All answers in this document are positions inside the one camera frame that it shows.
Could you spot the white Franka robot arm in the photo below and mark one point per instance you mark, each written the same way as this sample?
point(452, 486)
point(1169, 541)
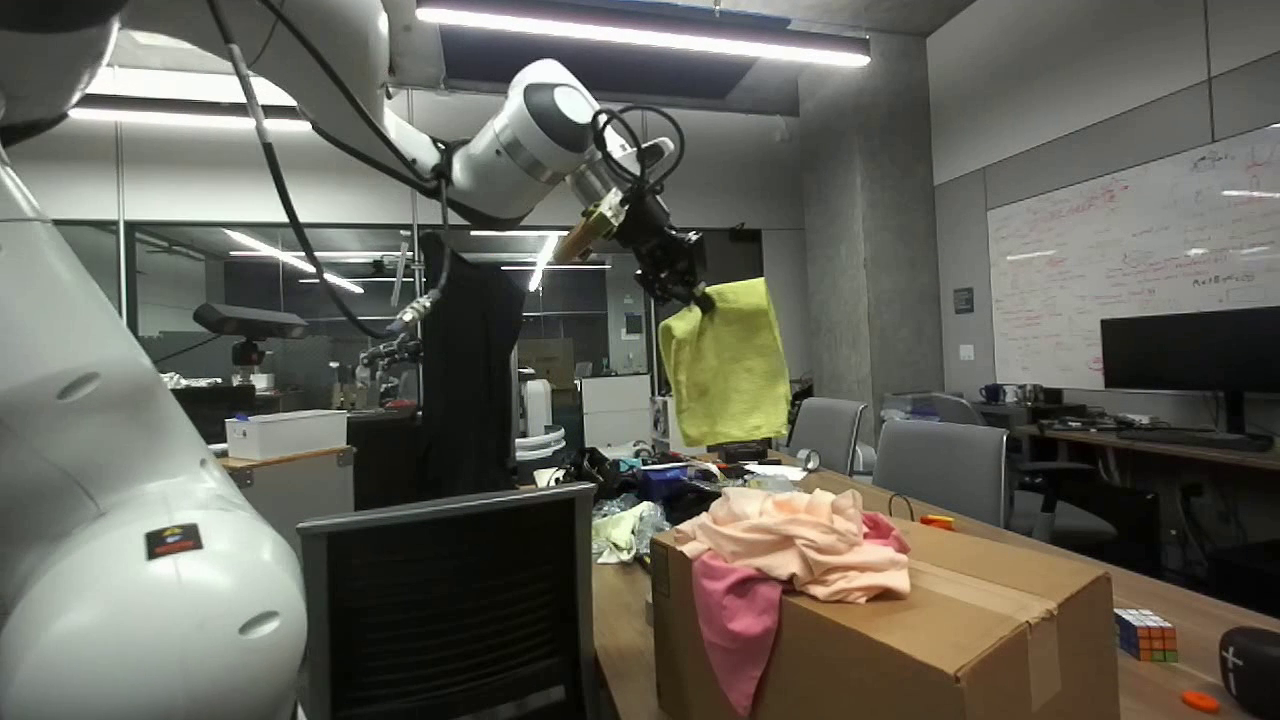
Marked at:
point(105, 601)

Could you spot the pink shirt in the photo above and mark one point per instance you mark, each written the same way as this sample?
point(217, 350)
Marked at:
point(733, 627)

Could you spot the black rounded speaker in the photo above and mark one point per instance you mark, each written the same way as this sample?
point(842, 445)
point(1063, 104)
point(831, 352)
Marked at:
point(1255, 674)

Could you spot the brown cardboard box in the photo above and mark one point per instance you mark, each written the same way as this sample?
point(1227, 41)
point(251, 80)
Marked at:
point(963, 643)

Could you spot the crumpled clear plastic wrapper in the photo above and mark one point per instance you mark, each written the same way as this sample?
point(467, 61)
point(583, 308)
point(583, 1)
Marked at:
point(624, 525)

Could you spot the black camera on stand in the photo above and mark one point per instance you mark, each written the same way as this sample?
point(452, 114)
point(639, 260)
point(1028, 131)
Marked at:
point(247, 322)

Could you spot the Rubik's cube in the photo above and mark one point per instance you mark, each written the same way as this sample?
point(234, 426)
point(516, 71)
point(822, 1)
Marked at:
point(1145, 634)

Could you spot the white storage box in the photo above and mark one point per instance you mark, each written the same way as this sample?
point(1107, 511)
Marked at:
point(284, 434)

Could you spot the dark grey door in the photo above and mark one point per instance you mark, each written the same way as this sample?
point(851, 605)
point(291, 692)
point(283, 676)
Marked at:
point(781, 253)

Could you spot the long ceiling light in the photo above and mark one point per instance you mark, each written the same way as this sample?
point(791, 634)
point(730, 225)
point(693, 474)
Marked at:
point(641, 39)

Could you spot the wall whiteboard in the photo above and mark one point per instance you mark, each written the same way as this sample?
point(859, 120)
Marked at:
point(1135, 253)

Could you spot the small flat orange piece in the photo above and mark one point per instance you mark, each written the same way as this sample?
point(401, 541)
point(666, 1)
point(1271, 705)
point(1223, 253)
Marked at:
point(1202, 700)

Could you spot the yellow-green towel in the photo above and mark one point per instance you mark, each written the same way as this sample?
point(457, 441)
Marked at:
point(724, 367)

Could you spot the grey office chair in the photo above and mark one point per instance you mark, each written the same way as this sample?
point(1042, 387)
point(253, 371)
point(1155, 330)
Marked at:
point(942, 464)
point(831, 429)

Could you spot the white plastic bin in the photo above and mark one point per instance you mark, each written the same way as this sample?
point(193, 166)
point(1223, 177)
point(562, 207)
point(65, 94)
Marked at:
point(619, 413)

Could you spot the peach shirt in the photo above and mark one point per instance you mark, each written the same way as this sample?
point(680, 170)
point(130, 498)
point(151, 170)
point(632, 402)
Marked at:
point(801, 541)

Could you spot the small orange table object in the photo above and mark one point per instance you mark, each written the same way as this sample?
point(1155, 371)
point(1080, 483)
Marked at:
point(937, 520)

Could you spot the black cloth pile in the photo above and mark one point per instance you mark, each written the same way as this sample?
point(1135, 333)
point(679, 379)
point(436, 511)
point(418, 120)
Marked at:
point(693, 498)

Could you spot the tan wrist camera mount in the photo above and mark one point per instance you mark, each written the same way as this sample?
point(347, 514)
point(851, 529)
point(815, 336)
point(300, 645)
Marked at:
point(593, 225)

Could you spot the white paper sheets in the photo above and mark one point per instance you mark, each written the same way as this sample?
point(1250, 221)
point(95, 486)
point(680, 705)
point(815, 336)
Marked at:
point(774, 474)

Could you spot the mesh-back office chair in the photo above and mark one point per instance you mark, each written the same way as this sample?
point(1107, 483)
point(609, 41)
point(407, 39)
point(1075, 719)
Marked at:
point(441, 612)

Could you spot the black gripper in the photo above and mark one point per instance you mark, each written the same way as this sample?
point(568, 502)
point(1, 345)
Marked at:
point(666, 253)

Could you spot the wooden office desk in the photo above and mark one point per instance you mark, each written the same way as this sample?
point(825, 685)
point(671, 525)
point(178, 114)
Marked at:
point(1161, 452)

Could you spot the tall black panel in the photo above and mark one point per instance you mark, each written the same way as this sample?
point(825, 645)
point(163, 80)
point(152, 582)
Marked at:
point(467, 373)

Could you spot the black computer monitor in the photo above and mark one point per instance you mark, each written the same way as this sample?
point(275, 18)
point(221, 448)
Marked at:
point(1194, 350)

